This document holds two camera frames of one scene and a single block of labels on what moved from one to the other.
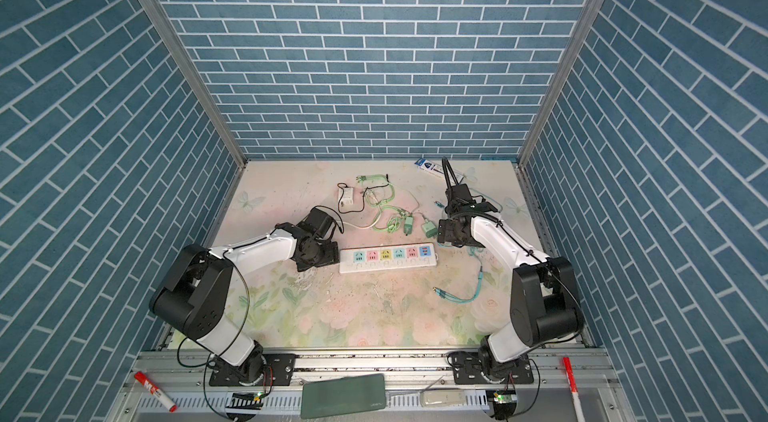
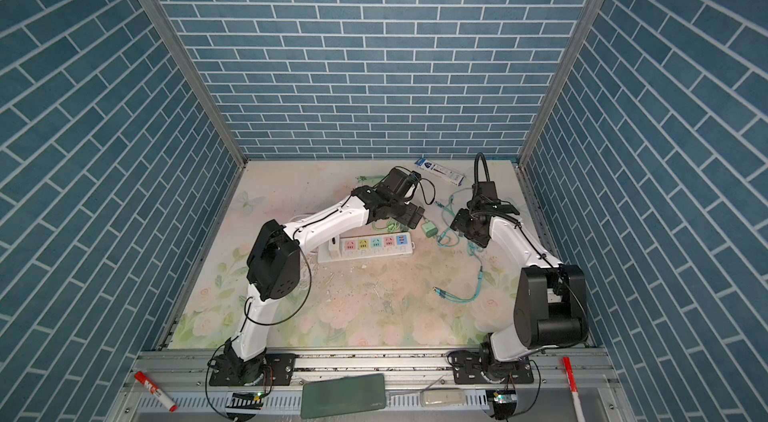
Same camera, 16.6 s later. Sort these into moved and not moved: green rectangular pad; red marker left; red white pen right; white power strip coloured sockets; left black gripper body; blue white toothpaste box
Moved: white power strip coloured sockets; left black gripper body
Not moved: red white pen right; red marker left; blue white toothpaste box; green rectangular pad
